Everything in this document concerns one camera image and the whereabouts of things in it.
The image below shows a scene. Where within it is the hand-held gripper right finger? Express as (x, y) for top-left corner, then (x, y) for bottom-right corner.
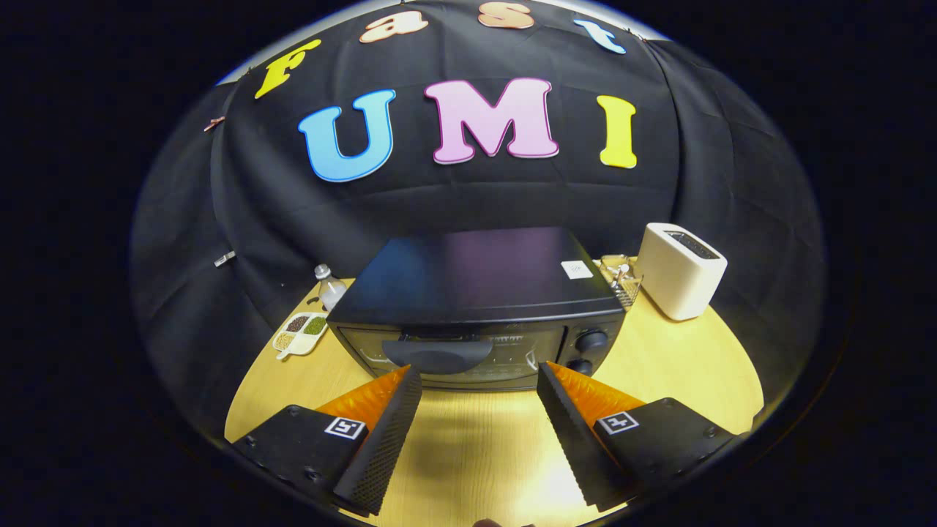
(537, 360), (738, 513)

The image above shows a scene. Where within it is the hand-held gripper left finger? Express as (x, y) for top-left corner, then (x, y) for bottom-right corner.
(231, 365), (423, 517)

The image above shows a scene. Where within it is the black toaster oven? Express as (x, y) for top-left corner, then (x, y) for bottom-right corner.
(327, 227), (627, 391)

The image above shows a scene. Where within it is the white toaster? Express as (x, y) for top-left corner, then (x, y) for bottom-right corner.
(637, 223), (728, 321)

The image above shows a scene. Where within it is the white divided dish with grains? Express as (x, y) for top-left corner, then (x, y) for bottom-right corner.
(272, 312), (329, 361)

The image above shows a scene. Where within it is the clear plastic bottle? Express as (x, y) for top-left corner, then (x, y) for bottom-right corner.
(315, 264), (348, 312)

